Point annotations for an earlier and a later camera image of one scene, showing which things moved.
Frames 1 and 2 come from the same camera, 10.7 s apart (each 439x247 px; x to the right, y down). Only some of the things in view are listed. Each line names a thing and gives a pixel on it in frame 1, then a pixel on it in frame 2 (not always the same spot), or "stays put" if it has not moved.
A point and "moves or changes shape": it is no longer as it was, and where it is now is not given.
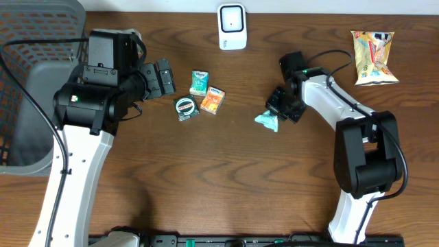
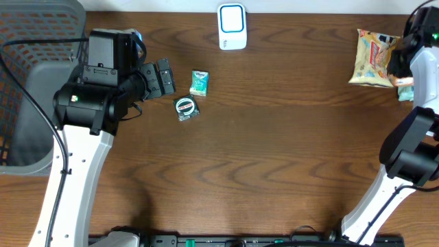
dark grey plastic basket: (27, 130) stays put
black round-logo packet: (186, 107) stays put
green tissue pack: (199, 82) stays put
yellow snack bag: (372, 50) moves or changes shape
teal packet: (268, 119) to (405, 93)
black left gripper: (158, 81) stays put
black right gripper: (271, 103) to (398, 62)
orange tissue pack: (213, 101) to (402, 81)
